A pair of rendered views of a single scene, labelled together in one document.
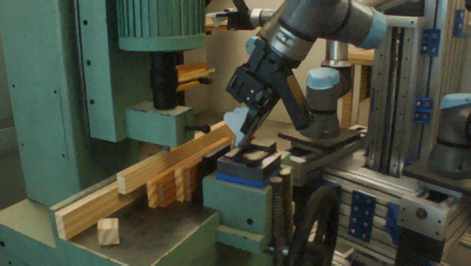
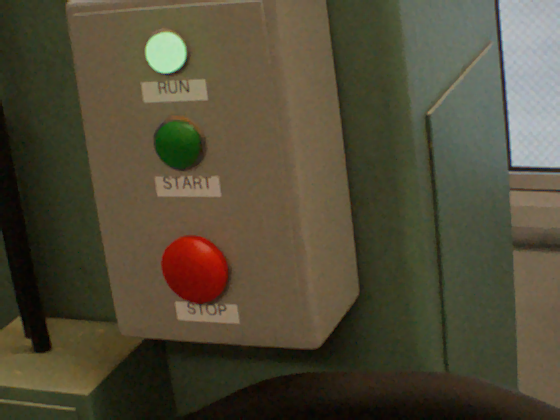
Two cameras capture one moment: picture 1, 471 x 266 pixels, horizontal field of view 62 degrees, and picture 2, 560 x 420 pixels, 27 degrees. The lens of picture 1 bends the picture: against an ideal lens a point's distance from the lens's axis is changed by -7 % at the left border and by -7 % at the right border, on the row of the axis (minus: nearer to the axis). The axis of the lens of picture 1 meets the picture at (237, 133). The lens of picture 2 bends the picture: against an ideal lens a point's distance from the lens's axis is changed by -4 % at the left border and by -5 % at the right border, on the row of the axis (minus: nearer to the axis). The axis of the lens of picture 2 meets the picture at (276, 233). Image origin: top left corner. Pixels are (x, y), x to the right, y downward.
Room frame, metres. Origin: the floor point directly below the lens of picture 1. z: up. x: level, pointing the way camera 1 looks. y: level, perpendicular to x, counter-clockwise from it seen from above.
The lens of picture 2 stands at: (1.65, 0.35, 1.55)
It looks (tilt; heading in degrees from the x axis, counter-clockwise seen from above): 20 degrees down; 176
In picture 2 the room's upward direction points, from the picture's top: 7 degrees counter-clockwise
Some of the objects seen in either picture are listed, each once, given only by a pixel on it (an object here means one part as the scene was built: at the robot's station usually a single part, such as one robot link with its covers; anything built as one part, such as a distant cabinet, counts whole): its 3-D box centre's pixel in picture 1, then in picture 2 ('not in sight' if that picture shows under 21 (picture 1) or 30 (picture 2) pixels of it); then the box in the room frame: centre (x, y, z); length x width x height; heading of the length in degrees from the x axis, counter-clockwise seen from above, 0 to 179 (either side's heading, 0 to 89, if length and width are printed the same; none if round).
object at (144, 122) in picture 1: (159, 125); not in sight; (0.86, 0.17, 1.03); 0.14 x 0.07 x 0.09; 62
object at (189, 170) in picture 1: (208, 171); not in sight; (0.83, 0.06, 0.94); 0.16 x 0.01 x 0.07; 152
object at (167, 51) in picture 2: not in sight; (165, 52); (1.16, 0.35, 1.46); 0.02 x 0.01 x 0.02; 62
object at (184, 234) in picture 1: (214, 203); not in sight; (0.81, 0.05, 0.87); 0.61 x 0.30 x 0.06; 152
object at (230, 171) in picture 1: (251, 158); not in sight; (0.77, -0.03, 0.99); 0.13 x 0.11 x 0.06; 152
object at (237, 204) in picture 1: (249, 193); not in sight; (0.77, -0.02, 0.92); 0.15 x 0.13 x 0.09; 152
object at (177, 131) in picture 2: not in sight; (177, 144); (1.16, 0.35, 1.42); 0.02 x 0.01 x 0.02; 62
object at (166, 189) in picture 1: (194, 173); not in sight; (0.84, 0.09, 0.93); 0.25 x 0.02 x 0.05; 152
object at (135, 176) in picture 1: (199, 142); not in sight; (0.96, 0.09, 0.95); 0.55 x 0.02 x 0.04; 152
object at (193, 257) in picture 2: not in sight; (194, 269); (1.16, 0.35, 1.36); 0.03 x 0.01 x 0.03; 62
